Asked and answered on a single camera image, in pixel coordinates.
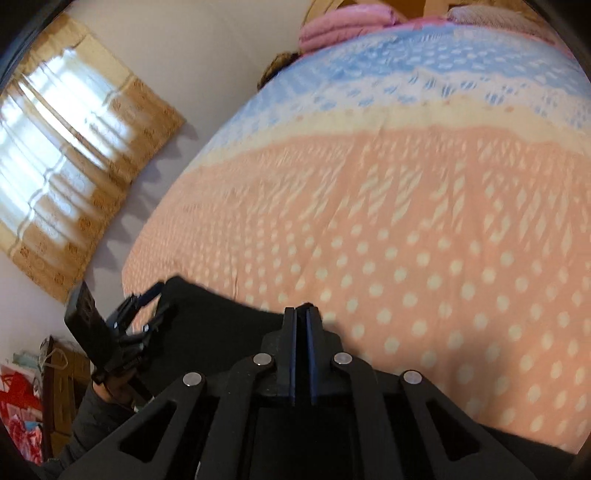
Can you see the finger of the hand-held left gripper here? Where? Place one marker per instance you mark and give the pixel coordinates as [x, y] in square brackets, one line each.
[147, 296]
[152, 327]

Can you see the wooden cabinet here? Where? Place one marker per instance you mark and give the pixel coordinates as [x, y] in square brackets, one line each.
[64, 397]

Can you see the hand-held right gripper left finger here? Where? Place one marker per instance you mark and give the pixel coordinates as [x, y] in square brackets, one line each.
[292, 355]

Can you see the folded pink blanket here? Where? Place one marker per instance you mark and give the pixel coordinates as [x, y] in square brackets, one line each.
[346, 25]

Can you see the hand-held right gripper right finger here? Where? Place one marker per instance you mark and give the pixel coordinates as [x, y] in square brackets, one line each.
[313, 360]

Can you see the striped pillow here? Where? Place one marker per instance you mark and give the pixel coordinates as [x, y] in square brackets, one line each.
[498, 18]

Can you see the red patterned cloth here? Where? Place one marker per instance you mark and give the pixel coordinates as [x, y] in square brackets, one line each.
[18, 415]

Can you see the black pants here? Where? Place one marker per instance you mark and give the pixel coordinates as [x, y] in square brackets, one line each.
[217, 323]

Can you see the wooden headboard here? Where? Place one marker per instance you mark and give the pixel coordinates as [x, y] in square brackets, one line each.
[369, 5]

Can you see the person's left hand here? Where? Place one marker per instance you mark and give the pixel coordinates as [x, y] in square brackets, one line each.
[107, 388]

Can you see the polka dot blanket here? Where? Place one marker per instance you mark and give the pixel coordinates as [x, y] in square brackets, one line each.
[392, 207]

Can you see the tan patterned curtain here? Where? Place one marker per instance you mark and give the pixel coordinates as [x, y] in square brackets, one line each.
[69, 152]

